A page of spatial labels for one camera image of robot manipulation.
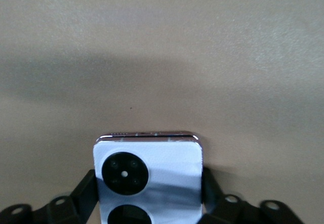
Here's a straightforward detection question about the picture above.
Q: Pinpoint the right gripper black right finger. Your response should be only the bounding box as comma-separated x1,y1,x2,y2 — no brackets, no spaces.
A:
199,167,304,224

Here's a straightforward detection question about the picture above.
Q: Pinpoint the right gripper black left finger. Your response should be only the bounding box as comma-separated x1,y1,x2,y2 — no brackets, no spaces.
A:
0,169,99,224

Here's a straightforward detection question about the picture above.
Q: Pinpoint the white folding phone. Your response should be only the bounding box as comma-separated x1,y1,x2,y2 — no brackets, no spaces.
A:
93,131,205,224

